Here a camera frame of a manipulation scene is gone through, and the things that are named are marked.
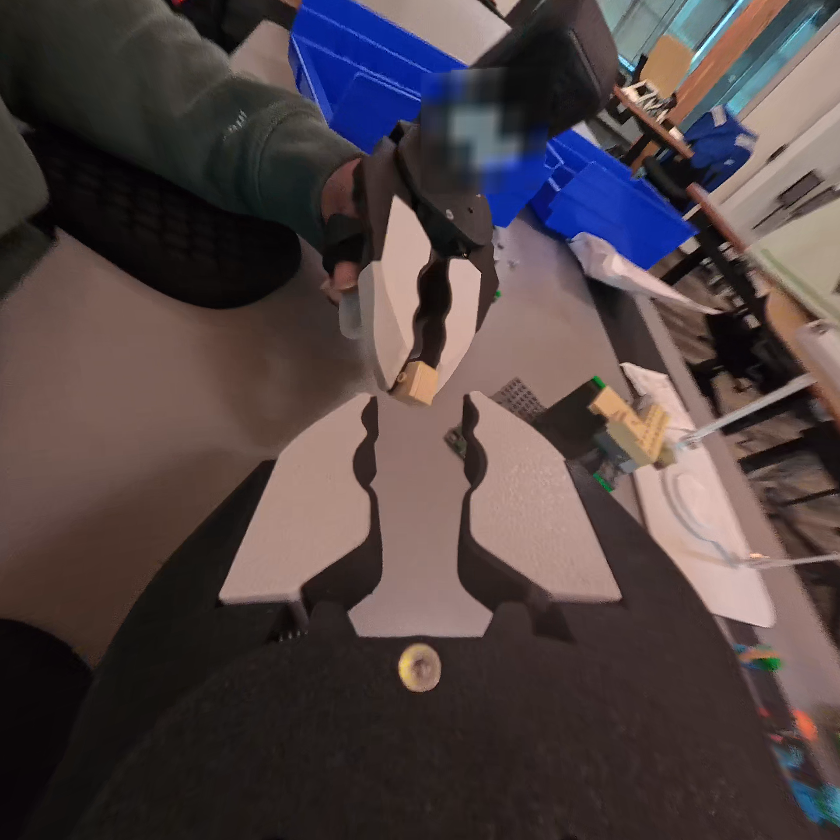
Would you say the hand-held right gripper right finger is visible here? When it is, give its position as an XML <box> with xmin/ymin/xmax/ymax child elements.
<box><xmin>458</xmin><ymin>391</ymin><xmax>623</xmax><ymax>618</ymax></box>

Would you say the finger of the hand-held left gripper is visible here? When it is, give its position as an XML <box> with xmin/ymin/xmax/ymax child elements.
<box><xmin>371</xmin><ymin>197</ymin><xmax>439</xmax><ymax>395</ymax></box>
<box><xmin>420</xmin><ymin>246</ymin><xmax>501</xmax><ymax>391</ymax></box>

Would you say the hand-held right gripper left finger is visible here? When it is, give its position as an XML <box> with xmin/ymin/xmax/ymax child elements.
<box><xmin>218</xmin><ymin>392</ymin><xmax>383</xmax><ymax>614</ymax></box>

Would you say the tan toy brick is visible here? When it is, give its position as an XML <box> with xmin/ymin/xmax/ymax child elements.
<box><xmin>392</xmin><ymin>363</ymin><xmax>438</xmax><ymax>406</ymax></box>

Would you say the toy brick building model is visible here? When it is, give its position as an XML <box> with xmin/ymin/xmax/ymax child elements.
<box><xmin>543</xmin><ymin>376</ymin><xmax>678</xmax><ymax>494</ymax></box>

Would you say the person's left forearm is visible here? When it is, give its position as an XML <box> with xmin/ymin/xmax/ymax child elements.
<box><xmin>0</xmin><ymin>0</ymin><xmax>365</xmax><ymax>253</ymax></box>

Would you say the grey desk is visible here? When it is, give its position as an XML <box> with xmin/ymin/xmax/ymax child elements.
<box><xmin>0</xmin><ymin>20</ymin><xmax>840</xmax><ymax>840</ymax></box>

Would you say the person's left hand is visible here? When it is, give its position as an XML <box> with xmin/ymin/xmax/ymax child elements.
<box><xmin>320</xmin><ymin>157</ymin><xmax>365</xmax><ymax>303</ymax></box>

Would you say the grey grille plate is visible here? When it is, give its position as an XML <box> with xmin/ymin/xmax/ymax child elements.
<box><xmin>491</xmin><ymin>377</ymin><xmax>547</xmax><ymax>425</ymax></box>

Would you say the blue plastic bin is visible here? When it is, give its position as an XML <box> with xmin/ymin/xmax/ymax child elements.
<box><xmin>530</xmin><ymin>161</ymin><xmax>700</xmax><ymax>271</ymax></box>
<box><xmin>486</xmin><ymin>128</ymin><xmax>592</xmax><ymax>228</ymax></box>
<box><xmin>289</xmin><ymin>0</ymin><xmax>473</xmax><ymax>148</ymax></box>

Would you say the blue jacket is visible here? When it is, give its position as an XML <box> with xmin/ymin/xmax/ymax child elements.
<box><xmin>682</xmin><ymin>105</ymin><xmax>759</xmax><ymax>193</ymax></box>

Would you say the black mesh office chair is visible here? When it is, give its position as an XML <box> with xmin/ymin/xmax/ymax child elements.
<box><xmin>29</xmin><ymin>121</ymin><xmax>304</xmax><ymax>311</ymax></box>

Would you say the wooden table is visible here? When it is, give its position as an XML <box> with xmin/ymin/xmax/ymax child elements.
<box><xmin>613</xmin><ymin>85</ymin><xmax>840</xmax><ymax>421</ymax></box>

